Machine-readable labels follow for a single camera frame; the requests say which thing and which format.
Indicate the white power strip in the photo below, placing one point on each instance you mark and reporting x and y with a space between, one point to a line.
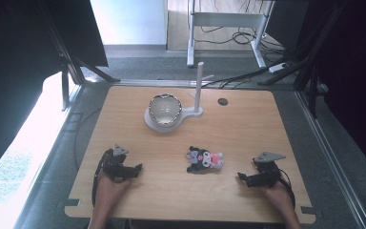
278 67

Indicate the heart-shaped glossy bowl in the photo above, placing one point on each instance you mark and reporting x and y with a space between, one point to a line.
165 109

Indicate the white stand with pole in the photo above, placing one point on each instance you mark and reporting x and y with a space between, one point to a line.
198 92

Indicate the white metal desk frame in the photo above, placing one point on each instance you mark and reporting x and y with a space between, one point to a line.
225 19

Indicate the black and pink plush toy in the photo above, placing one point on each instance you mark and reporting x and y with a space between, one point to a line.
205 159

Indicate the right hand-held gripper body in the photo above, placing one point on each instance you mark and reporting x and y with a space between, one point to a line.
267 173

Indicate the person's right hand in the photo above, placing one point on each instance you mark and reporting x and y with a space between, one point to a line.
278 195

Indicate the black curtain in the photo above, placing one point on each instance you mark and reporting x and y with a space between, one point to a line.
19 79
355 79

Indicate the person's left hand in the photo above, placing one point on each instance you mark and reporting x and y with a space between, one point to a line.
108 187

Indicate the black metal tripod stand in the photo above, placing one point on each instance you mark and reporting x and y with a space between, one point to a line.
73 63

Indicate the black metal stand legs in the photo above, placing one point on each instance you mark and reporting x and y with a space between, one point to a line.
308 63

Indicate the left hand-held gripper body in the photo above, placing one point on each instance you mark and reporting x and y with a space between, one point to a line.
114 163

